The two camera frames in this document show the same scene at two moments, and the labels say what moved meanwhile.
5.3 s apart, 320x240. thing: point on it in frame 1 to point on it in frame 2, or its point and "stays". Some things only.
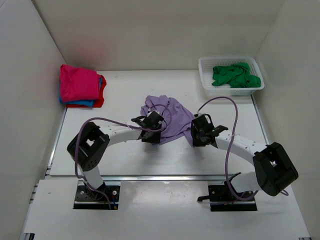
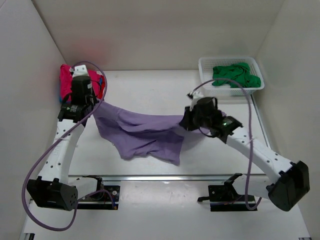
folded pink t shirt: x=78 y=84 stays
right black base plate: x=222 y=199 stays
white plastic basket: x=205 y=67 stays
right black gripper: x=195 y=142 to x=186 y=123
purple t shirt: x=177 y=118 to x=133 y=135
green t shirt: x=237 y=75 stays
